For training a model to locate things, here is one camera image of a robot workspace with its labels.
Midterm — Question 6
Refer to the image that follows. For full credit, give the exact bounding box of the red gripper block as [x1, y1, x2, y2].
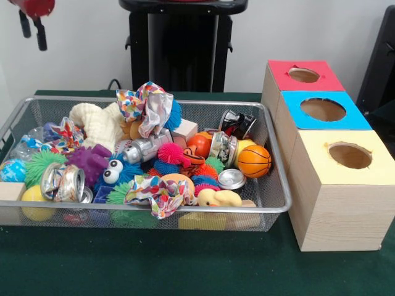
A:
[7, 0, 56, 52]

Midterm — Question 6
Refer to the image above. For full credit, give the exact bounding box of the cream waffle cloth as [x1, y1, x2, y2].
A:
[69, 102, 125, 149]

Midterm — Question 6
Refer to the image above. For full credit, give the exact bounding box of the clear plastic bottle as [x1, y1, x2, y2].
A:
[10, 125, 46, 162]

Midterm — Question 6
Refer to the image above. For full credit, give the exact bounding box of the orange toy basketball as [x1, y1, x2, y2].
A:
[236, 144, 273, 179]

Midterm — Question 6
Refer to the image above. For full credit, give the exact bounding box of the wooden box with three holes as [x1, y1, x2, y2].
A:
[260, 59, 395, 252]

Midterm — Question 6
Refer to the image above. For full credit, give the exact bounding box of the green spiky rubber ball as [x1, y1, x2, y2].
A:
[23, 150, 68, 188]

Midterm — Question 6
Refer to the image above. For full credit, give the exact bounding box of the blue globe ball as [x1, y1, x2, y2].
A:
[0, 158, 27, 183]

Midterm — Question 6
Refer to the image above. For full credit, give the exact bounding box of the purple knobby rubber ball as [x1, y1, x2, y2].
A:
[65, 143, 112, 188]

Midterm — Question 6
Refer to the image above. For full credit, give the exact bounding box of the crushed silver drink can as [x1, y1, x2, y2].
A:
[39, 162, 93, 204]

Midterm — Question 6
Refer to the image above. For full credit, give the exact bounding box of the silver toy robot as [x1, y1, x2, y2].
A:
[122, 128, 173, 163]

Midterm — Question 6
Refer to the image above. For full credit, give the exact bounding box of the yellow ball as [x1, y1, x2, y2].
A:
[20, 184, 58, 222]

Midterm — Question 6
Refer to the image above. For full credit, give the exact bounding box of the blue spiky rubber ball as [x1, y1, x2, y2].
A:
[162, 97, 183, 130]

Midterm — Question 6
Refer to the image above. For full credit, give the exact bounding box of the black upright panel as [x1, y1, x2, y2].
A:
[355, 4, 395, 115]

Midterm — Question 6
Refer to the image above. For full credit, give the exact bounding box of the dark green side tablecloth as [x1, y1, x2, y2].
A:
[367, 100, 395, 149]

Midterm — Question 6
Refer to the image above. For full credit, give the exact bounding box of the wire mesh bin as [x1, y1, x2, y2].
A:
[0, 95, 293, 232]

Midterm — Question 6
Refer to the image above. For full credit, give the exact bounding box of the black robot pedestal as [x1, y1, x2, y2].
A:
[118, 0, 249, 93]

